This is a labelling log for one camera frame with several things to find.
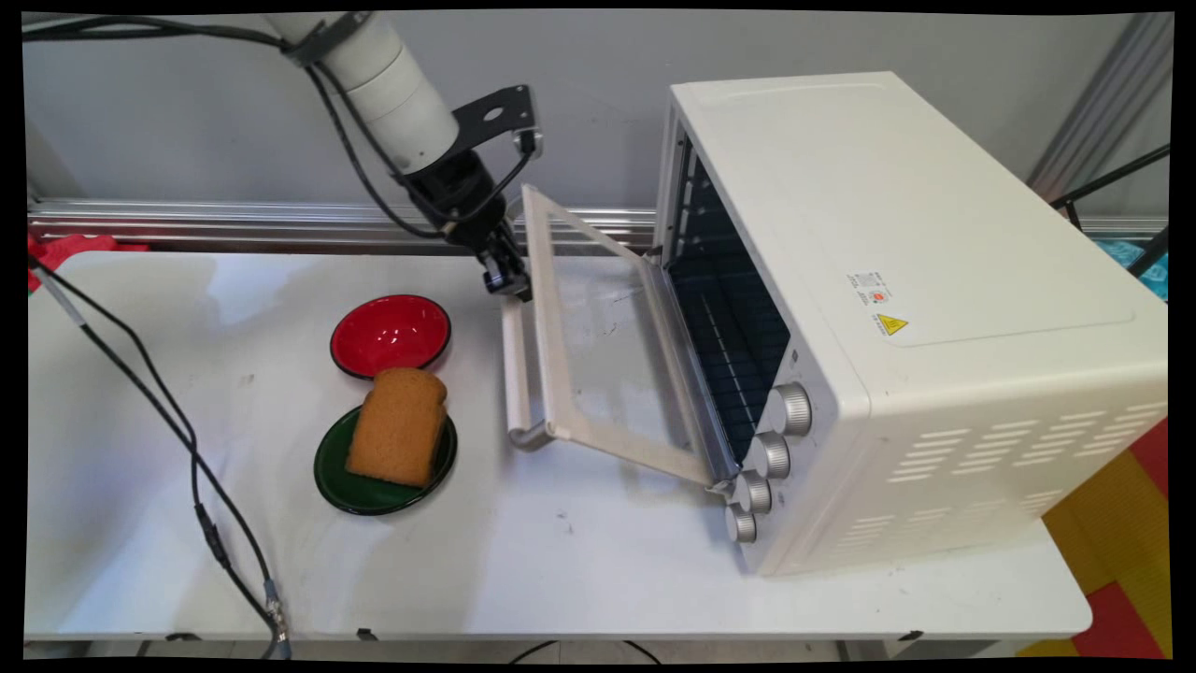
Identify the black wrist camera mount bracket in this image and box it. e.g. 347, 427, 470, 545
452, 84, 544, 157

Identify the dark green round plate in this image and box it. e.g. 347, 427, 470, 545
313, 404, 459, 517

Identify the dark wire oven rack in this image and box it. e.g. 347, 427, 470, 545
667, 251, 791, 461

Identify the cream white toaster oven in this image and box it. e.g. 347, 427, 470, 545
652, 72, 1169, 578

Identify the red bowl with black rim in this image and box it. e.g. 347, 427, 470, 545
330, 294, 452, 380

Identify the yellow warning sticker label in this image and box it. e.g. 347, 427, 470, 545
846, 270, 910, 338

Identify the black cable along robot arm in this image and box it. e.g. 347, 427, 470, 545
23, 14, 540, 240

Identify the aluminium profile rail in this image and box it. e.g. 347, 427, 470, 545
28, 197, 661, 255

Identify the cream glass oven door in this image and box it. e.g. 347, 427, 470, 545
501, 183, 741, 490

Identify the black metal stand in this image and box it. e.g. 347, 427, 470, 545
1050, 144, 1171, 279

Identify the black cable with connectors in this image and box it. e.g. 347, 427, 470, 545
28, 252, 293, 661

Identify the brown bread slice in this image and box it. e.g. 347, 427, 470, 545
346, 367, 449, 489

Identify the red yellow floor mat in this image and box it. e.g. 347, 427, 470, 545
1017, 416, 1170, 661

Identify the teal patterned item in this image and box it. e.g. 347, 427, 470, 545
1091, 237, 1169, 303

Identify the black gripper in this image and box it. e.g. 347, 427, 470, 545
402, 148, 534, 303

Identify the red cloth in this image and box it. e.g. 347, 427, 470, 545
28, 233, 150, 294

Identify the aluminium frame post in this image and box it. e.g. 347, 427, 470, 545
1027, 13, 1175, 193

